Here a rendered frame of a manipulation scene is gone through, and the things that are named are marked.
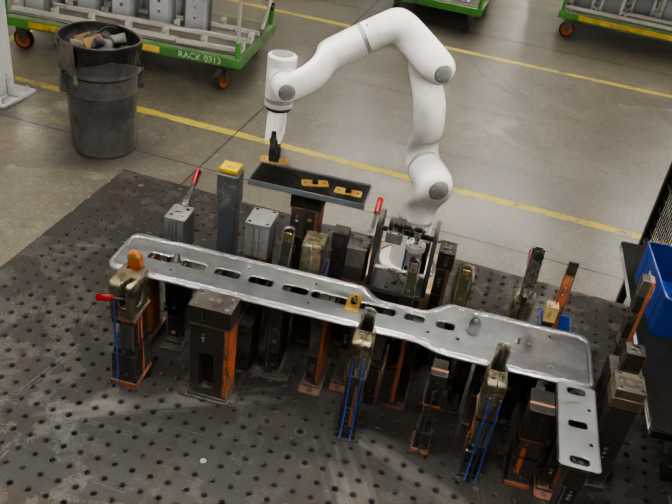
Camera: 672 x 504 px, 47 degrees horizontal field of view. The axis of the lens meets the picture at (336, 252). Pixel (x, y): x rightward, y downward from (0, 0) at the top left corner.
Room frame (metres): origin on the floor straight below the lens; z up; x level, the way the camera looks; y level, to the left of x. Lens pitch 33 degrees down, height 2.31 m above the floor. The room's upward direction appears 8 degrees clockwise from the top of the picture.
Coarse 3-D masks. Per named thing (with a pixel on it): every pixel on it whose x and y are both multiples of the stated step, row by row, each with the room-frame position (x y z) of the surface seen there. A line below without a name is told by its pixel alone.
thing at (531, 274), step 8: (536, 248) 1.83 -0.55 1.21; (544, 248) 1.83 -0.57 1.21; (536, 256) 1.80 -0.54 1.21; (528, 264) 1.82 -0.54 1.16; (536, 264) 1.82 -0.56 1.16; (528, 272) 1.81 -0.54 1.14; (536, 272) 1.81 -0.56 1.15; (528, 280) 1.82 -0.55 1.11; (536, 280) 1.81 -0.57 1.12; (520, 288) 1.82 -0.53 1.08; (528, 288) 1.81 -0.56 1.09; (520, 296) 1.80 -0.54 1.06
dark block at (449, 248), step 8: (440, 248) 1.91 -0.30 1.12; (448, 248) 1.91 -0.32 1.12; (456, 248) 1.92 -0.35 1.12; (440, 256) 1.89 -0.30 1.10; (448, 256) 1.88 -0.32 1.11; (440, 264) 1.89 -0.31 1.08; (448, 264) 1.88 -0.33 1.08; (440, 272) 1.89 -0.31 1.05; (448, 272) 1.89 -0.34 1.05; (440, 280) 1.89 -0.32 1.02; (432, 288) 1.89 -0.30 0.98; (440, 288) 1.89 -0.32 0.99; (432, 296) 1.89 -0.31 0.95; (440, 296) 1.89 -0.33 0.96; (432, 304) 1.89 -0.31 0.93; (440, 304) 1.89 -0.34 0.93; (416, 352) 1.91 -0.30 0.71; (424, 352) 1.89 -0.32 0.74; (424, 360) 1.88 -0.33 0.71
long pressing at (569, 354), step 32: (192, 256) 1.85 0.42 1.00; (224, 256) 1.87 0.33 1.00; (192, 288) 1.71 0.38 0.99; (224, 288) 1.72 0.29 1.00; (256, 288) 1.74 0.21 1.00; (320, 288) 1.79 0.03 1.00; (352, 288) 1.81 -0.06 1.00; (352, 320) 1.66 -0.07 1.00; (384, 320) 1.68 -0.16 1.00; (448, 320) 1.72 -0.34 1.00; (480, 320) 1.75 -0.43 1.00; (512, 320) 1.76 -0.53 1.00; (448, 352) 1.59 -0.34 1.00; (480, 352) 1.61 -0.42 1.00; (512, 352) 1.63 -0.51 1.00; (544, 352) 1.65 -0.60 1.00; (576, 352) 1.67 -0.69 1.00; (576, 384) 1.54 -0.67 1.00
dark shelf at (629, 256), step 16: (624, 256) 2.17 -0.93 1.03; (640, 256) 2.18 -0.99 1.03; (624, 272) 2.09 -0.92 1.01; (640, 320) 1.82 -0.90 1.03; (640, 336) 1.74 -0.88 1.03; (656, 336) 1.75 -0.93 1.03; (656, 352) 1.68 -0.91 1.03; (656, 368) 1.61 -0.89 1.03; (656, 384) 1.54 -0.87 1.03; (656, 400) 1.48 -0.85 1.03; (656, 416) 1.42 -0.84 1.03; (656, 432) 1.38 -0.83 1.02
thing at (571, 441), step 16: (560, 384) 1.52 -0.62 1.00; (560, 400) 1.46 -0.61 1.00; (576, 400) 1.47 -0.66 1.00; (592, 400) 1.48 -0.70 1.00; (560, 416) 1.41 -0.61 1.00; (576, 416) 1.41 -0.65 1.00; (592, 416) 1.42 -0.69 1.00; (560, 432) 1.35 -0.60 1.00; (576, 432) 1.36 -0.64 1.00; (592, 432) 1.37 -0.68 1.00; (560, 448) 1.30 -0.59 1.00; (576, 448) 1.31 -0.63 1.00; (592, 448) 1.31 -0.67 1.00; (576, 464) 1.26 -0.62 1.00; (592, 464) 1.26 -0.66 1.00
